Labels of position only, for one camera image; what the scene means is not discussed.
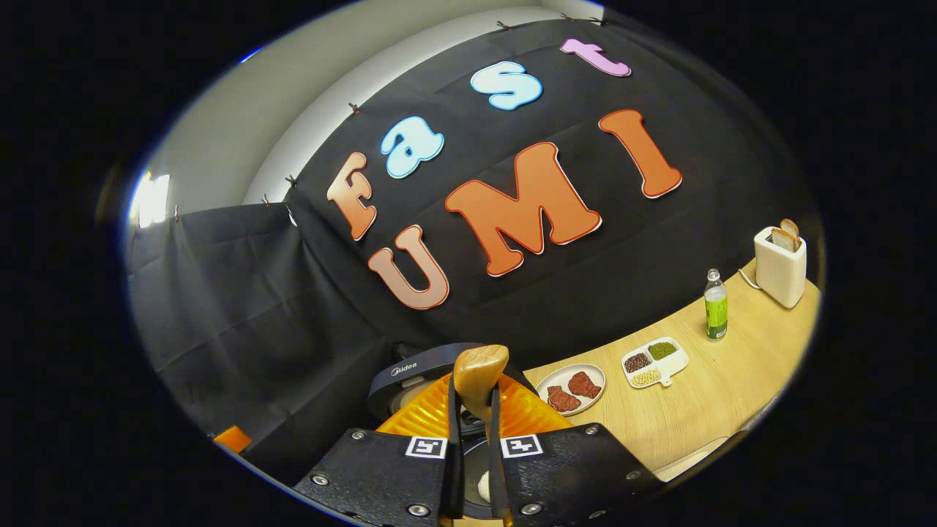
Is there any black rice cooker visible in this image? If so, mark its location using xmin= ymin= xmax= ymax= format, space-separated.
xmin=366 ymin=342 xmax=540 ymax=521

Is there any clear rice container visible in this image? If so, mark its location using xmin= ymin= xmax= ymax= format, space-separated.
xmin=650 ymin=436 xmax=734 ymax=483

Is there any black backdrop cloth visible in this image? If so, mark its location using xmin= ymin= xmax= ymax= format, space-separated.
xmin=128 ymin=18 xmax=824 ymax=484

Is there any white toaster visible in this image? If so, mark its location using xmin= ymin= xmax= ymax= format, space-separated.
xmin=754 ymin=224 xmax=808 ymax=309

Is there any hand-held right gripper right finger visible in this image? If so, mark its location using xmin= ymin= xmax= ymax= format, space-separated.
xmin=487 ymin=368 xmax=664 ymax=527

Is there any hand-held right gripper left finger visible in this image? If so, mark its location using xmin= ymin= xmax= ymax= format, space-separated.
xmin=293 ymin=373 xmax=464 ymax=527

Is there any round white plate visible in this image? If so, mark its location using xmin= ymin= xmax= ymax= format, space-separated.
xmin=536 ymin=364 xmax=607 ymax=417

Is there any green drink bottle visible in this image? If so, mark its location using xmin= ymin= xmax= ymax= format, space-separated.
xmin=703 ymin=268 xmax=730 ymax=343

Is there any ceiling light panel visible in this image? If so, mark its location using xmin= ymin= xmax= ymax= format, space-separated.
xmin=131 ymin=171 xmax=171 ymax=228

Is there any white divided bean dish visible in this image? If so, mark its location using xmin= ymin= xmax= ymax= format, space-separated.
xmin=621 ymin=336 xmax=690 ymax=389

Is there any wooden spoon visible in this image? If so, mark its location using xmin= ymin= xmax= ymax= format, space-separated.
xmin=452 ymin=344 xmax=510 ymax=422

